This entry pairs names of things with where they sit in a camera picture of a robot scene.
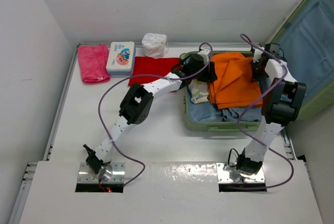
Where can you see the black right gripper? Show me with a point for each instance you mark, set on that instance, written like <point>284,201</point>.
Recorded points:
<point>257,77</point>

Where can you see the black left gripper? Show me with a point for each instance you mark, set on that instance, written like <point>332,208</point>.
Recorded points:
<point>208,76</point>

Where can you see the cartoon print white garment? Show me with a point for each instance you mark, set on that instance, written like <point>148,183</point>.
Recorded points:
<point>199,91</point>

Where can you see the orange cloth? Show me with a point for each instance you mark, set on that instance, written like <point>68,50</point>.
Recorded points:
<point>234,86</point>

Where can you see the white plastic bag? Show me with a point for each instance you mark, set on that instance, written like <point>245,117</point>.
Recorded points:
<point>155,45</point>

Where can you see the blue denim garment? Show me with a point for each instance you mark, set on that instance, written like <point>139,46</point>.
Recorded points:
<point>232,114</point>

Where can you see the red cloth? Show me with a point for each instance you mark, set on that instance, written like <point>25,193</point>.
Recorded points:
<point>148,77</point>

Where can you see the white first aid box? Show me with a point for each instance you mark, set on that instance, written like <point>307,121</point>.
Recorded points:
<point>121,58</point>

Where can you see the pink towel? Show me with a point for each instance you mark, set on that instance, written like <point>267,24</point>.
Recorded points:
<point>92,63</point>

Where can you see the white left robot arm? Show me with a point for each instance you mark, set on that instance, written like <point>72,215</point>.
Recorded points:
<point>136,105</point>

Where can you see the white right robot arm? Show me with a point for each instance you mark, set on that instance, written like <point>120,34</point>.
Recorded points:
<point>281,105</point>

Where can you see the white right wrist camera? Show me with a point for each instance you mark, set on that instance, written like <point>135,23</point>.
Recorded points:
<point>259,54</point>

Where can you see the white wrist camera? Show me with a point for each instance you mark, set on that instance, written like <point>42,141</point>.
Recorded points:
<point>205,55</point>
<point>259,54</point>

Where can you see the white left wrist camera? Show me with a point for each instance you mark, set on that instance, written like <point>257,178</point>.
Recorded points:
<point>205,55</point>

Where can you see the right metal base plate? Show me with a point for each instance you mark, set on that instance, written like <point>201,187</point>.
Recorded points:
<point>227,175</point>

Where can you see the metal base plate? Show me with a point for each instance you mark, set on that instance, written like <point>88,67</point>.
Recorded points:
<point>112,173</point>
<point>227,175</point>

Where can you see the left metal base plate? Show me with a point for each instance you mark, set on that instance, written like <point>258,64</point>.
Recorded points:
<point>112,173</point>

